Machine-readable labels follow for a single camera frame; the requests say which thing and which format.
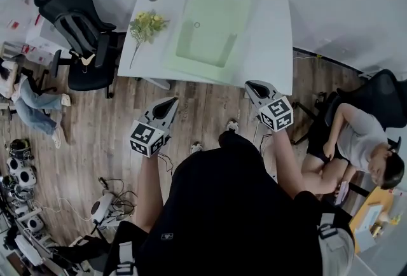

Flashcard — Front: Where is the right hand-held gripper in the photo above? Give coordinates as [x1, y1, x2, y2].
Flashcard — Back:
[244, 79, 294, 133]

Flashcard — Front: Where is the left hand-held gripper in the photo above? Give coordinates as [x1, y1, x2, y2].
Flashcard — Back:
[129, 97, 179, 158]

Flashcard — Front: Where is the person's left forearm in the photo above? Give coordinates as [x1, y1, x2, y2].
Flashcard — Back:
[135, 152, 165, 233]

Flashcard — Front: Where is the person's right forearm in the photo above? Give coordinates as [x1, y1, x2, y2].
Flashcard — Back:
[272, 128, 308, 199]

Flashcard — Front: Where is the white table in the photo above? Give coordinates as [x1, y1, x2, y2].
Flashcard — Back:
[117, 0, 294, 96]

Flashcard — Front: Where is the yellow artificial flower bunch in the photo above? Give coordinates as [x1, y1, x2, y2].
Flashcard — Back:
[128, 9, 171, 69]

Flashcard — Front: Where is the wooden clothes hanger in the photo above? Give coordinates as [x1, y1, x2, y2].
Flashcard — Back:
[69, 49, 97, 74]

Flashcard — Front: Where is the person's black clothing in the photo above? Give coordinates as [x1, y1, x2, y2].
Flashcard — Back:
[103, 131, 355, 276]

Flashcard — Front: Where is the white round headset device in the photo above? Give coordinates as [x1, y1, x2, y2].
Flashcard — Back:
[15, 167, 38, 188]
[91, 193, 115, 224]
[6, 156, 25, 174]

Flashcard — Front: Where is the black mesh office chair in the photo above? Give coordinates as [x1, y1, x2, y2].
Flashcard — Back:
[292, 69, 407, 145]

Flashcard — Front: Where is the grey backpack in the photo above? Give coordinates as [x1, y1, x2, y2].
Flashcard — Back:
[53, 12, 98, 58]

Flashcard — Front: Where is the pink phone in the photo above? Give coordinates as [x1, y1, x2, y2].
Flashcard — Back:
[333, 181, 350, 206]

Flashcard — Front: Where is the white cardboard box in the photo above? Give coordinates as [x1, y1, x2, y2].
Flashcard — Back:
[25, 15, 69, 56]

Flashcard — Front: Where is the clear bin with red latches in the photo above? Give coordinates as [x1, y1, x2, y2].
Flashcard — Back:
[0, 41, 57, 66]
[0, 0, 42, 37]

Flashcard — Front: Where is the black helmet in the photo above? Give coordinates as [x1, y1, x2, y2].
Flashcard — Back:
[8, 138, 32, 161]

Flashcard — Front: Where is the round yellow table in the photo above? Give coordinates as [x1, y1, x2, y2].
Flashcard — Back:
[348, 187, 407, 255]

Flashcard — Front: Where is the small white box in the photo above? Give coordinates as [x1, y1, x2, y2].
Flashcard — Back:
[353, 204, 385, 252]

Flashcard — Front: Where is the cluttered work desk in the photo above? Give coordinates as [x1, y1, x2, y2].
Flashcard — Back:
[0, 204, 64, 276]

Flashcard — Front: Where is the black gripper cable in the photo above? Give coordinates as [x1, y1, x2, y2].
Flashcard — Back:
[259, 133, 274, 155]
[157, 152, 174, 177]

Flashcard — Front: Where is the thin white cable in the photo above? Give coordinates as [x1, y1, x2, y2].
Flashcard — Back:
[33, 197, 96, 223]

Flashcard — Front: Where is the white shoulder strap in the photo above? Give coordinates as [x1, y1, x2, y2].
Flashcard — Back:
[317, 213, 355, 276]
[116, 241, 139, 276]

